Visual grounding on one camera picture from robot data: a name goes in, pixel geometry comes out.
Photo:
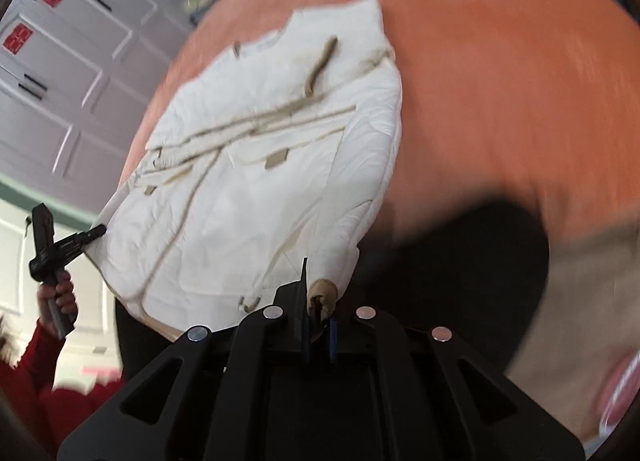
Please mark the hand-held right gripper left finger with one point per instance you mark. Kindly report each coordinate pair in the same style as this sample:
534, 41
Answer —
306, 336

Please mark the white panelled wardrobe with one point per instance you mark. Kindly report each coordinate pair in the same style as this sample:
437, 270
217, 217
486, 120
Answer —
75, 91

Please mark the pale yellow cloth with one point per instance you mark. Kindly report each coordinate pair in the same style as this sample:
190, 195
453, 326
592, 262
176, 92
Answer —
205, 3

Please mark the person's left hand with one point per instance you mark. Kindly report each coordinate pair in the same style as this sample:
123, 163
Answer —
67, 298

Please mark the person's left forearm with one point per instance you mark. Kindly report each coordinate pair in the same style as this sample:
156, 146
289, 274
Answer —
37, 356

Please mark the person's red sweater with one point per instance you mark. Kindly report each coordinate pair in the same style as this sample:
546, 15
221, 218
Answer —
65, 416

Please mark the pink round object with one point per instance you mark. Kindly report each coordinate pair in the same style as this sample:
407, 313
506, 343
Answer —
622, 391

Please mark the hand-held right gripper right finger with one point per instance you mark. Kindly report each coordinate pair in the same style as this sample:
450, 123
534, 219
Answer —
334, 341

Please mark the white quilted jacket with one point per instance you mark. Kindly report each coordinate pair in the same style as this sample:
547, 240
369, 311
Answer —
250, 191

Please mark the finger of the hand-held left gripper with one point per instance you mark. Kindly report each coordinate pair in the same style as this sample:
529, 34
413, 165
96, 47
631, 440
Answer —
95, 232

